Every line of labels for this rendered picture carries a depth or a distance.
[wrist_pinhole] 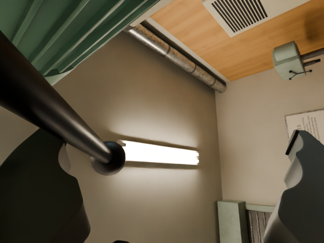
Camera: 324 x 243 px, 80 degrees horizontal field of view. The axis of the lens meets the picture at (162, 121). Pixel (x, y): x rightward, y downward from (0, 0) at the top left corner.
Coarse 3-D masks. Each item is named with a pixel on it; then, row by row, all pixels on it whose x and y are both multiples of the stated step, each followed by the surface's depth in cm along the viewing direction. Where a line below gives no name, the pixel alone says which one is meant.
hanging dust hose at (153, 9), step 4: (160, 0) 157; (164, 0) 156; (168, 0) 157; (172, 0) 159; (156, 4) 161; (160, 4) 160; (164, 4) 161; (152, 8) 165; (156, 8) 164; (160, 8) 166; (148, 12) 168; (152, 12) 170; (140, 16) 173; (144, 16) 174; (148, 16) 177; (136, 20) 178; (140, 20) 178; (132, 24) 183; (136, 24) 183
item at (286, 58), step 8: (280, 48) 184; (288, 48) 180; (296, 48) 183; (272, 56) 201; (280, 56) 186; (288, 56) 184; (296, 56) 186; (304, 56) 195; (312, 56) 192; (280, 64) 195; (288, 64) 193; (296, 64) 194; (304, 64) 211; (312, 64) 208; (280, 72) 210; (288, 72) 210; (296, 72) 210; (304, 72) 208
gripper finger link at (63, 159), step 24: (24, 144) 9; (48, 144) 9; (0, 168) 7; (24, 168) 7; (48, 168) 7; (0, 192) 6; (24, 192) 6; (48, 192) 6; (72, 192) 6; (0, 216) 6; (24, 216) 6; (48, 216) 6; (72, 216) 6; (0, 240) 5; (24, 240) 5; (48, 240) 5; (72, 240) 6
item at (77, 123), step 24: (0, 48) 4; (0, 72) 4; (24, 72) 5; (0, 96) 5; (24, 96) 5; (48, 96) 6; (48, 120) 7; (72, 120) 8; (72, 144) 10; (96, 144) 12; (96, 168) 18; (120, 168) 19
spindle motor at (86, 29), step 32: (0, 0) 10; (32, 0) 9; (64, 0) 10; (96, 0) 10; (128, 0) 11; (32, 32) 12; (64, 32) 12; (96, 32) 14; (32, 64) 15; (64, 64) 18
